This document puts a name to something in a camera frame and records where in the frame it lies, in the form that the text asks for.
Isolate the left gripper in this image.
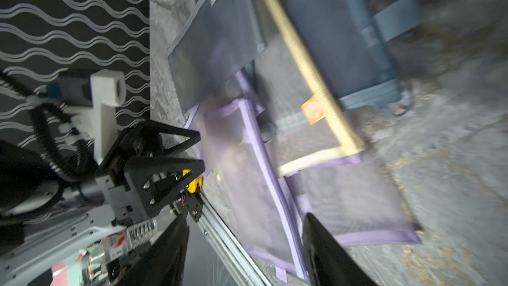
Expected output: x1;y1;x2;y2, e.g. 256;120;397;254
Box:
95;120;205;226

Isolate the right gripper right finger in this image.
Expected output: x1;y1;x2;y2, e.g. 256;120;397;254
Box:
303;213;376;286

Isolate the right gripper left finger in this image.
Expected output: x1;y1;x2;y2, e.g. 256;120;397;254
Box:
119;214;190;286

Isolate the purple trim mesh pouch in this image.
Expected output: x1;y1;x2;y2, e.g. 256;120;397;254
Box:
279;151;421;247

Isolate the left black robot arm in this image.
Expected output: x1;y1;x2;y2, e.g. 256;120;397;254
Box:
1;70;205;243

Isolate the yellow trim pouch rear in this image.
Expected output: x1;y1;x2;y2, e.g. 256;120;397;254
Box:
255;0;366;176

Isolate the blue trim pouch rear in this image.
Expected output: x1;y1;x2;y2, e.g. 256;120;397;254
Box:
168;0;267;113

